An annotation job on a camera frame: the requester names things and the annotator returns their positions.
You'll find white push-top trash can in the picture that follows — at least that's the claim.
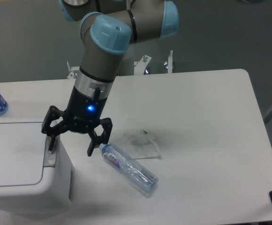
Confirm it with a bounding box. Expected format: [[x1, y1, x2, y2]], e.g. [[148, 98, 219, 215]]
[[0, 117, 74, 217]]

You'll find white metal frame bracket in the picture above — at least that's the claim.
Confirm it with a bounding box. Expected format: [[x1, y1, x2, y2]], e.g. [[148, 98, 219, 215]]
[[67, 61, 80, 79]]

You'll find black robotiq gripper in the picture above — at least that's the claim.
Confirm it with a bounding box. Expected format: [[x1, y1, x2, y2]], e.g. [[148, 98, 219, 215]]
[[41, 86, 113, 157]]

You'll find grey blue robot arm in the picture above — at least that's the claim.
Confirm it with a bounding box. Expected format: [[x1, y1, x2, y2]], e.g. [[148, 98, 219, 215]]
[[41, 0, 179, 156]]

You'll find white clamp post with screw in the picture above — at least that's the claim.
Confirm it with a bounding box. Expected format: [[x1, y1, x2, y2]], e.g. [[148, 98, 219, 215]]
[[164, 50, 174, 74]]

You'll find crumpled clear plastic wrapper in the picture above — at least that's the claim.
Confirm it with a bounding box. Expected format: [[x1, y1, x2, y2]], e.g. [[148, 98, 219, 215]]
[[112, 129, 161, 159]]

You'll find clear empty plastic bottle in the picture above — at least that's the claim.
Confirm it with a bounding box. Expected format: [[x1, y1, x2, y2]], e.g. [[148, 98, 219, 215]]
[[99, 143, 159, 196]]

